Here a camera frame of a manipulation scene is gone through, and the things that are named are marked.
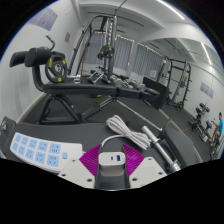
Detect small purple wall poster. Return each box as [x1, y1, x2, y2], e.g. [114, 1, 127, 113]
[199, 81, 215, 100]

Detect white charger block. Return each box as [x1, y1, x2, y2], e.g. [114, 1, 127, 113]
[97, 151, 127, 178]

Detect black roller pad weight bench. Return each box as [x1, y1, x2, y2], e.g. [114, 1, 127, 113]
[8, 46, 118, 125]

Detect white coiled power cable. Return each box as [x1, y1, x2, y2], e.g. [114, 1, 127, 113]
[100, 114, 153, 151]

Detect black bench seat pad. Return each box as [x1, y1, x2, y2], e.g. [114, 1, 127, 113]
[0, 116, 17, 149]

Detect grey window curtain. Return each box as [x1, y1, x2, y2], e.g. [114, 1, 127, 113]
[82, 31, 135, 72]
[132, 42, 165, 80]

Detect black dumbbell rack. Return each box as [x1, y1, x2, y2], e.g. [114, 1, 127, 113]
[189, 102, 215, 135]

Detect grey dumbbell group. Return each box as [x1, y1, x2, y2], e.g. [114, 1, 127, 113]
[71, 69, 148, 93]

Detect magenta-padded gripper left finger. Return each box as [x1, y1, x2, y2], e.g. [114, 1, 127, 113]
[57, 143, 102, 190]

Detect small black yellow weight plate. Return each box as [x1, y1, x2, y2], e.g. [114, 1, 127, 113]
[97, 45, 116, 61]

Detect ceiling light strip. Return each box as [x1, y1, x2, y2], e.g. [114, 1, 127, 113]
[156, 0, 187, 21]
[199, 41, 213, 67]

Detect person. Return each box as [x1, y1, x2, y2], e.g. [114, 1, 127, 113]
[209, 111, 224, 148]

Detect black squat rack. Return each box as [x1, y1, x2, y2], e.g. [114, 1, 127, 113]
[162, 56, 193, 112]

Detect white power strip blue sockets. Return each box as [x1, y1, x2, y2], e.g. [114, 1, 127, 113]
[9, 131, 85, 175]

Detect black rectangular box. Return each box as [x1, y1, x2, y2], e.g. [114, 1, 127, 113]
[142, 76, 170, 110]

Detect black cable rack machine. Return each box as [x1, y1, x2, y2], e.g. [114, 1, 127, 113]
[67, 14, 120, 85]

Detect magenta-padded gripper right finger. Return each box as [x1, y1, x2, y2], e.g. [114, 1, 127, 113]
[122, 143, 168, 189]

